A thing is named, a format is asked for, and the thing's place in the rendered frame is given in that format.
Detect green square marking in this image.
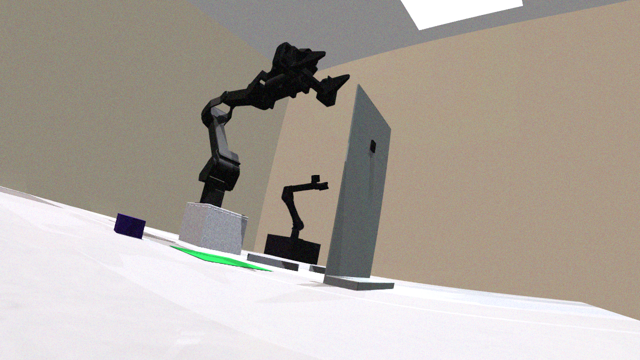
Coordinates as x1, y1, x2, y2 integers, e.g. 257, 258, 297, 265
170, 245, 273, 272

